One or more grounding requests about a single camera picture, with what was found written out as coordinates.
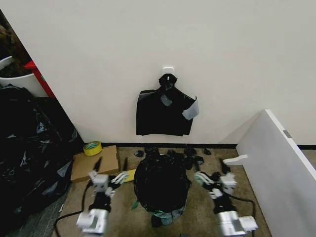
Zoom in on black baseboard strip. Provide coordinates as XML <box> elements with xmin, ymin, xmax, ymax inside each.
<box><xmin>83</xmin><ymin>142</ymin><xmax>316</xmax><ymax>150</ymax></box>

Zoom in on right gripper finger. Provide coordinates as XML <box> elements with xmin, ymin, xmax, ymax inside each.
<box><xmin>219</xmin><ymin>158</ymin><xmax>235</xmax><ymax>177</ymax></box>
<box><xmin>194</xmin><ymin>170</ymin><xmax>223</xmax><ymax>199</ymax></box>

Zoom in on crumpled black bag with green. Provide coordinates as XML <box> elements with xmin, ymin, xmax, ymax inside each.
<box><xmin>151</xmin><ymin>208</ymin><xmax>186</xmax><ymax>228</ymax></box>

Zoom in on yellow-green sponge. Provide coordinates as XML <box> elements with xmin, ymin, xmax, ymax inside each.
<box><xmin>124</xmin><ymin>169</ymin><xmax>137</xmax><ymax>184</ymax></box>

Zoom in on yellow tape roll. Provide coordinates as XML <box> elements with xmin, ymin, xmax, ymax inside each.
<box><xmin>82</xmin><ymin>141</ymin><xmax>103</xmax><ymax>157</ymax></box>

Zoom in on red box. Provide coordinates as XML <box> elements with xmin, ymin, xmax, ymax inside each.
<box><xmin>24</xmin><ymin>60</ymin><xmax>57</xmax><ymax>99</ymax></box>

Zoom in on trash bin with black liner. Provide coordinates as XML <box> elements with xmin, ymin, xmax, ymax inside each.
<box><xmin>133</xmin><ymin>155</ymin><xmax>193</xmax><ymax>213</ymax></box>

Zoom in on large full black garbage bags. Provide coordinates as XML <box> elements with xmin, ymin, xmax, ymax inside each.
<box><xmin>0</xmin><ymin>83</ymin><xmax>83</xmax><ymax>231</ymax></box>

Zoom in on flat black garbage bag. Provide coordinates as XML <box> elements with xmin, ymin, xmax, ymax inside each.
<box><xmin>135</xmin><ymin>73</ymin><xmax>200</xmax><ymax>137</ymax></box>

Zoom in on white board panel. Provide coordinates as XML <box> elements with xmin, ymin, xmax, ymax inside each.
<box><xmin>235</xmin><ymin>109</ymin><xmax>316</xmax><ymax>237</ymax></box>

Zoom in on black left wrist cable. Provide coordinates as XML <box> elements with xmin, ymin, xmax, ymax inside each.
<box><xmin>54</xmin><ymin>184</ymin><xmax>97</xmax><ymax>237</ymax></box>

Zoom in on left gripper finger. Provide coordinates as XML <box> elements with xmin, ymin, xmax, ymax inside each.
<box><xmin>88</xmin><ymin>157</ymin><xmax>103</xmax><ymax>184</ymax></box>
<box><xmin>105</xmin><ymin>157</ymin><xmax>129</xmax><ymax>196</ymax></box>

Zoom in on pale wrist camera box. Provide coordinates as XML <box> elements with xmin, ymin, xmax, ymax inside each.
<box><xmin>221</xmin><ymin>173</ymin><xmax>237</xmax><ymax>196</ymax></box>
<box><xmin>93</xmin><ymin>175</ymin><xmax>109</xmax><ymax>192</ymax></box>

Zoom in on white wall hook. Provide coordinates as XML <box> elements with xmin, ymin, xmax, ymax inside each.
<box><xmin>162</xmin><ymin>66</ymin><xmax>175</xmax><ymax>81</ymax></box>

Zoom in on white round planter pot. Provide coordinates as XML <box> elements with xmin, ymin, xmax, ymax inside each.
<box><xmin>0</xmin><ymin>56</ymin><xmax>48</xmax><ymax>98</ymax></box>

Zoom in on white plastic handle piece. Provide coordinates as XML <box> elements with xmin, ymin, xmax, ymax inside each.
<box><xmin>222</xmin><ymin>154</ymin><xmax>248</xmax><ymax>166</ymax></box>

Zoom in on flat brown cardboard box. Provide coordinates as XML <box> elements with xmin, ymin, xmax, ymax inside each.
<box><xmin>70</xmin><ymin>145</ymin><xmax>121</xmax><ymax>183</ymax></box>

